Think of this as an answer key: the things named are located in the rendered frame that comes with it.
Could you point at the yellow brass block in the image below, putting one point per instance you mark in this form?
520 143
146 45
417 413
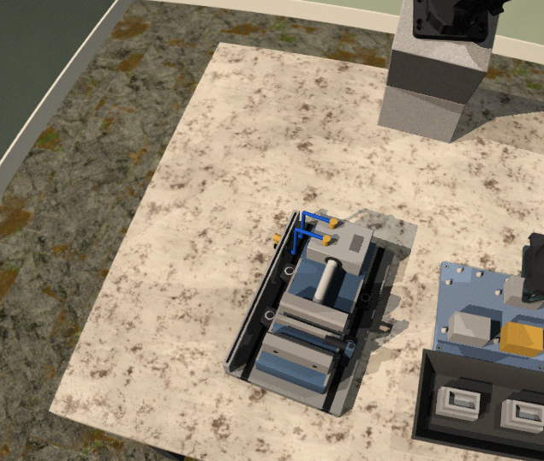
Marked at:
521 339

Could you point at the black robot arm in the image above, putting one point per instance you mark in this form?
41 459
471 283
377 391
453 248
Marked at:
452 19

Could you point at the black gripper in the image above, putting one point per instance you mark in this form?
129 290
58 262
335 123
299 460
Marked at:
533 267

